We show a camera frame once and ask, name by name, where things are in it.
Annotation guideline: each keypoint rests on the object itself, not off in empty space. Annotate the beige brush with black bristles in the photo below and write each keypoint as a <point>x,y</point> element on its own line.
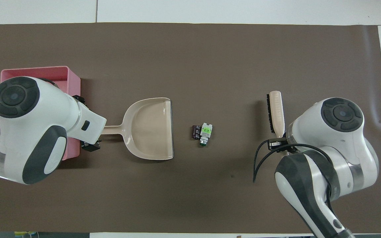
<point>276,109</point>

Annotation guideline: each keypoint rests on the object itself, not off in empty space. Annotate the beige plastic dustpan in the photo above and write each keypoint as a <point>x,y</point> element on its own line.
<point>149,130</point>

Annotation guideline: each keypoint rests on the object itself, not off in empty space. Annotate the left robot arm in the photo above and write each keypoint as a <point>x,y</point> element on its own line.
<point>28,132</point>

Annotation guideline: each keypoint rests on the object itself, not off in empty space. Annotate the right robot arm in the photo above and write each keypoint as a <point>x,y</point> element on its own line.
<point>339,145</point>

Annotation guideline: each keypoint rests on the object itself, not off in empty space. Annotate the pink plastic bin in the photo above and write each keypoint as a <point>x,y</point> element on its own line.
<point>73,82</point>

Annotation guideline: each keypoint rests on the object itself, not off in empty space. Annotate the green and white electronic component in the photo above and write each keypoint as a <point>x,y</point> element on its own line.
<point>206,132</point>

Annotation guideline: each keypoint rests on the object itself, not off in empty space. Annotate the dark cylindrical capacitor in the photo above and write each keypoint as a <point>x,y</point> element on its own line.
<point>196,131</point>

